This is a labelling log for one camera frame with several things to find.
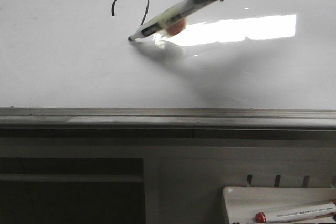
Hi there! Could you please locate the black white marker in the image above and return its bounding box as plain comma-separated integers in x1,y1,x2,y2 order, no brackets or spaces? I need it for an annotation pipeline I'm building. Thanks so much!
128,0,200,42

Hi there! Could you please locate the round orange magnet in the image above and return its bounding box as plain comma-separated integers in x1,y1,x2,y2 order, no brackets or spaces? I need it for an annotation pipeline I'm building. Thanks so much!
166,18,187,36

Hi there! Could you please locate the white marker tray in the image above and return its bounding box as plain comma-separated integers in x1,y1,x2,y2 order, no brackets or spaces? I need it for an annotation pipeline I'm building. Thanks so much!
222,187,335,223

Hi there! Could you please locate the red capped white marker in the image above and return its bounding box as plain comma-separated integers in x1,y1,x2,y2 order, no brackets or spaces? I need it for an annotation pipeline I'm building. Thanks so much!
255,202,335,223

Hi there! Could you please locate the white whiteboard with aluminium frame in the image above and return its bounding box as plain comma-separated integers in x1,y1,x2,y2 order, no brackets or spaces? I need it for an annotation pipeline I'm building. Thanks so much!
1,0,335,128

